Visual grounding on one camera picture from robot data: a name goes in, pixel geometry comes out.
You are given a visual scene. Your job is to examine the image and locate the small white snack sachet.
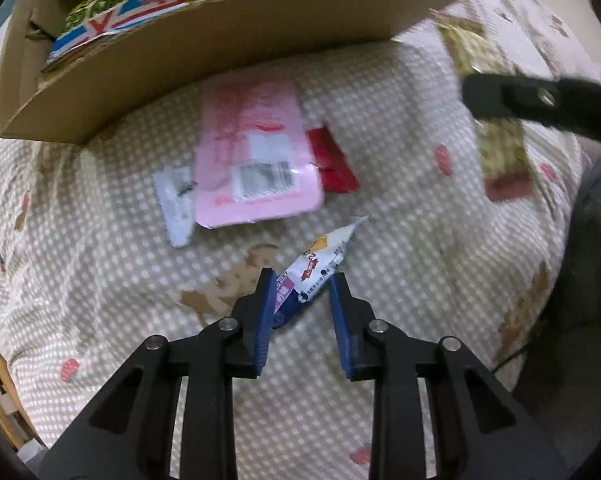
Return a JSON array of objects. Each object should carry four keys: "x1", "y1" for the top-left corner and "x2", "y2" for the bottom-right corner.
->
[{"x1": 272, "y1": 216, "x2": 369, "y2": 330}]

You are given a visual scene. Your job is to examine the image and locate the tan long snack bar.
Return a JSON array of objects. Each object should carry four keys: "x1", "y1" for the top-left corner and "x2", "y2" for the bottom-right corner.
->
[{"x1": 434, "y1": 13, "x2": 533, "y2": 203}]

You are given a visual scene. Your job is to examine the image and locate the union jack snack bag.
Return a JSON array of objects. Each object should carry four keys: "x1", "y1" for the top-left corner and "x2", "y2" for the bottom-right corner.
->
[{"x1": 46, "y1": 0, "x2": 186, "y2": 70}]

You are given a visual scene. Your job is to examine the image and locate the small silver sachet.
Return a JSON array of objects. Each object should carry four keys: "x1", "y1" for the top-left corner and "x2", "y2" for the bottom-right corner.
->
[{"x1": 153, "y1": 166, "x2": 197, "y2": 248}]

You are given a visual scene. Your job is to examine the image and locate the pink flat snack packet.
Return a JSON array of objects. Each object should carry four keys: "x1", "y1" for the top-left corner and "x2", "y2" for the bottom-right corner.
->
[{"x1": 194, "y1": 70, "x2": 323, "y2": 229}]

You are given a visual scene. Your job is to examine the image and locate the small red sachet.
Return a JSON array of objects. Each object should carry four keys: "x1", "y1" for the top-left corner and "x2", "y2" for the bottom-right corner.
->
[{"x1": 306, "y1": 127, "x2": 360, "y2": 194}]

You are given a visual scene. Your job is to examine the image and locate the dotted patterned bed sheet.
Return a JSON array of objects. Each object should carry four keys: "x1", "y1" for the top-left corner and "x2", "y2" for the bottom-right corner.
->
[{"x1": 0, "y1": 0, "x2": 601, "y2": 480}]

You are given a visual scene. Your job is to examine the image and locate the brown cardboard box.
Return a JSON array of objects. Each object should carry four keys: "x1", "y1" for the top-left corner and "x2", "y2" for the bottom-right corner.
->
[{"x1": 0, "y1": 0, "x2": 455, "y2": 144}]

